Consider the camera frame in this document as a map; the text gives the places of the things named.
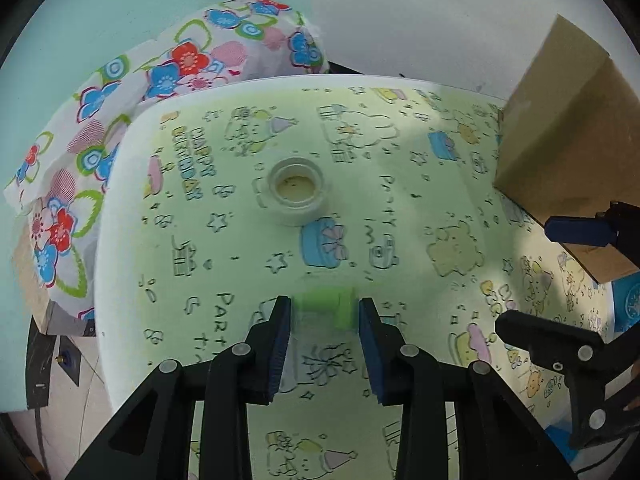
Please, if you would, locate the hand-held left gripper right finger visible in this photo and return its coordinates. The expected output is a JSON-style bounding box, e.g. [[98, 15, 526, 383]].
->
[[357, 297, 578, 480]]

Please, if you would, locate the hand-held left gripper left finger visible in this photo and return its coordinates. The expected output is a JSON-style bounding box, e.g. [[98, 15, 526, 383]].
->
[[65, 295, 292, 480]]

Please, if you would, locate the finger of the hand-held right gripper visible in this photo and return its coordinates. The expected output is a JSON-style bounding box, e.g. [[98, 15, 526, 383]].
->
[[544, 200, 640, 261], [495, 310, 640, 451]]

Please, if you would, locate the brown cardboard box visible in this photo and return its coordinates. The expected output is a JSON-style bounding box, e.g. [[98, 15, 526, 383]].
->
[[492, 12, 640, 283]]

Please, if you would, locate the cartoon printed table mat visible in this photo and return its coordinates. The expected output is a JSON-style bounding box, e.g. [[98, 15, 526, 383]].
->
[[92, 74, 621, 480]]

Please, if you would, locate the black square block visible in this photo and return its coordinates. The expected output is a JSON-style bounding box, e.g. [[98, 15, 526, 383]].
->
[[56, 342, 82, 387]]

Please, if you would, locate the floral printed cloth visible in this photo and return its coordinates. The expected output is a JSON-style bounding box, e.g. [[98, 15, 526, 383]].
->
[[2, 0, 331, 321]]

